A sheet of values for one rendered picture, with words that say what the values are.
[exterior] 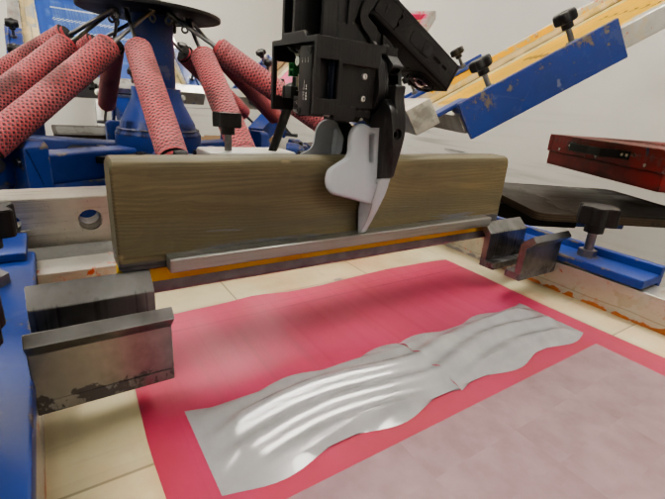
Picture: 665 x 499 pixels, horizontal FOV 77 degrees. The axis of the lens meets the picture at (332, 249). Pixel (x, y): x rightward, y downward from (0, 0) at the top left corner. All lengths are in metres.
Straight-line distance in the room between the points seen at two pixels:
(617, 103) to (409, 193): 2.07
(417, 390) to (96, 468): 0.20
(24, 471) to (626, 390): 0.38
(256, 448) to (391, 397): 0.10
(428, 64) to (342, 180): 0.13
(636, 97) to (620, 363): 2.04
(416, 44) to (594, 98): 2.13
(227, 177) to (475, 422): 0.24
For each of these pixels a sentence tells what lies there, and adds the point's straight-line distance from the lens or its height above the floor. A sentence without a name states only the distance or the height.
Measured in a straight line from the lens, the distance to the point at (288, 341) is 0.36.
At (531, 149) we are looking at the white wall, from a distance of 2.62.
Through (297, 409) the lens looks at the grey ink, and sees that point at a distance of 0.29.
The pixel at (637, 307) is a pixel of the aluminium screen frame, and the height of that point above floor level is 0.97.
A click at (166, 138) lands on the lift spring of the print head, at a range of 0.74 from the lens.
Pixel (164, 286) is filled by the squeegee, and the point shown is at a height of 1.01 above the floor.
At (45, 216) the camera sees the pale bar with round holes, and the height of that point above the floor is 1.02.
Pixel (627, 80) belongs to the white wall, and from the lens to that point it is 2.44.
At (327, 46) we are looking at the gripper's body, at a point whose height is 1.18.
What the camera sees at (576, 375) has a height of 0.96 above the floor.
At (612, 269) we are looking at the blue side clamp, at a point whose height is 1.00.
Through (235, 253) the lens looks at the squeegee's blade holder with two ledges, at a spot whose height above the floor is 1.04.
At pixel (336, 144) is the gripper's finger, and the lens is 0.40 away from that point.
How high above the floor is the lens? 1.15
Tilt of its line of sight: 19 degrees down
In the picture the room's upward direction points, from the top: 4 degrees clockwise
